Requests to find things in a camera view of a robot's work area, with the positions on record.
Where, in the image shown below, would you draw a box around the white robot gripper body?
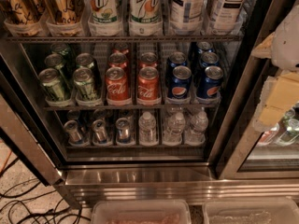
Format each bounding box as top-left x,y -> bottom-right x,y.
271,5 -> 299,71

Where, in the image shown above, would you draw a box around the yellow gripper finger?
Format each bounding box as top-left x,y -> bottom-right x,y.
251,33 -> 275,59
252,71 -> 299,132

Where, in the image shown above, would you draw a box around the coke can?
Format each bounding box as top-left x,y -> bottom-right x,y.
137,66 -> 159,101
105,67 -> 129,103
108,53 -> 129,72
112,43 -> 130,58
138,52 -> 158,68

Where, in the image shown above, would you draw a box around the middle right pepsi can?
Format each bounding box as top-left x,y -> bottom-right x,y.
199,52 -> 220,69

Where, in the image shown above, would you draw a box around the pepsi can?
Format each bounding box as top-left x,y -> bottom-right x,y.
199,52 -> 220,69
196,65 -> 223,99
167,65 -> 192,99
166,51 -> 187,76
195,41 -> 214,55

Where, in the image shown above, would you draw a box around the rear right pepsi can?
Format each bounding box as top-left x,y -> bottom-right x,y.
195,41 -> 214,55

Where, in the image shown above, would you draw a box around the front right pepsi can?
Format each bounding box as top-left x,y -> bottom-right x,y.
196,65 -> 223,99

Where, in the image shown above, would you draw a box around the right fridge glass door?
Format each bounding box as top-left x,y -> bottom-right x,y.
209,0 -> 298,179

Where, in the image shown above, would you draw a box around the middle left pepsi can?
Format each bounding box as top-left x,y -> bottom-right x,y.
166,51 -> 187,76

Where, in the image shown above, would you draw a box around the front left pepsi can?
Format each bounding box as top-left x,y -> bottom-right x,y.
167,65 -> 192,99

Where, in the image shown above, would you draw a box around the right 7up can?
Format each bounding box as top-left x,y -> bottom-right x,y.
129,0 -> 160,24

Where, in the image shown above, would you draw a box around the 7up can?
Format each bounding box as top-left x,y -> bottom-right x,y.
90,0 -> 119,24
129,0 -> 160,24

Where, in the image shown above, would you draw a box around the left 7up can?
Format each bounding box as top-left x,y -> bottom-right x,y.
90,0 -> 119,24

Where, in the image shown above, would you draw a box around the middle right green can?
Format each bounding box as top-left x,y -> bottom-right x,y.
76,53 -> 101,86

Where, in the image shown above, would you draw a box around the green can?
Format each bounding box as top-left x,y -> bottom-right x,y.
38,68 -> 70,102
76,53 -> 101,86
73,67 -> 99,101
45,53 -> 72,89
50,43 -> 73,60

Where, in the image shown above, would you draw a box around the front right green can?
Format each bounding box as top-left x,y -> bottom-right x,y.
73,67 -> 99,101

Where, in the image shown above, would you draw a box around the middle silver slim can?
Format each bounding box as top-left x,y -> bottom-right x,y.
92,119 -> 108,144

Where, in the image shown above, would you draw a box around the rear green can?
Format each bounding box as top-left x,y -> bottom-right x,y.
50,43 -> 73,60

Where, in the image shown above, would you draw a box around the left silver slim can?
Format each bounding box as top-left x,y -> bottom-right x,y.
64,120 -> 83,143

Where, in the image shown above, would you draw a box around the right la croix can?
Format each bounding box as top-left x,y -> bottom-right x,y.
44,0 -> 85,25

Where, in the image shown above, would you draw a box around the la croix can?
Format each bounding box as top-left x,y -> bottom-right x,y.
0,0 -> 45,25
44,0 -> 85,25

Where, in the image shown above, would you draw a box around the middle left green can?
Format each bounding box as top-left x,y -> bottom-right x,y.
45,53 -> 72,89

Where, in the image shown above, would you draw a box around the front left green can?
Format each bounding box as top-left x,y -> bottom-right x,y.
38,68 -> 70,102

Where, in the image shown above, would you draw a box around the open fridge door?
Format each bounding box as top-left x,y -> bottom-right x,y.
0,41 -> 64,186

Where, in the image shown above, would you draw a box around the left la croix can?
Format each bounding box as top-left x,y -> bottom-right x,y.
0,0 -> 45,25

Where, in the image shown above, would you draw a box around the right teas tea bottle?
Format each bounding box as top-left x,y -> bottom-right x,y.
207,0 -> 245,27

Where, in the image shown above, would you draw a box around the teas tea bottle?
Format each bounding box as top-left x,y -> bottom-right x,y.
207,0 -> 245,27
171,0 -> 204,23

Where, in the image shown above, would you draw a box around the right water bottle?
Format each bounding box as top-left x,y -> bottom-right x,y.
184,111 -> 208,146

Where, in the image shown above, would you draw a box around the left teas tea bottle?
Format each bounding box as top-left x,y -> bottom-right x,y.
171,0 -> 204,23

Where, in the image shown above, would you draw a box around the left clear plastic bin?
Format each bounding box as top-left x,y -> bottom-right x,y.
91,200 -> 192,224

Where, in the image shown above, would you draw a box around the middle wire shelf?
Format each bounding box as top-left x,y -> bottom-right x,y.
43,104 -> 218,111

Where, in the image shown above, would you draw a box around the wire shelf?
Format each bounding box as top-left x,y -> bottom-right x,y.
5,35 -> 243,43
43,104 -> 218,111

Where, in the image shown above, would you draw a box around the top wire shelf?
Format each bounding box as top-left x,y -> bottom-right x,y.
5,35 -> 243,43

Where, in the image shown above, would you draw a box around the black floor cables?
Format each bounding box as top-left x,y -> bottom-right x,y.
0,157 -> 92,224

